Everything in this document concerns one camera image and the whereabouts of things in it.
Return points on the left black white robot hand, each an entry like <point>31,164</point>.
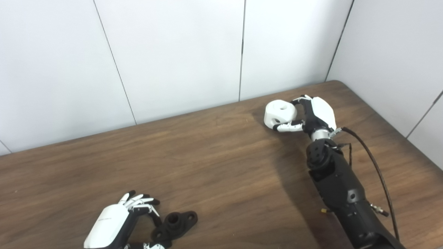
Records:
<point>109,223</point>

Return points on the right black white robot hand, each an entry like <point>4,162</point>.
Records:
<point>322,110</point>

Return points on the round white piece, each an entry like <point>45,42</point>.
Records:
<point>275,110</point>

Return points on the black flanged holder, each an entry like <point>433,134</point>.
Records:
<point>174,224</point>

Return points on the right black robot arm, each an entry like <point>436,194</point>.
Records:
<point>341,190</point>

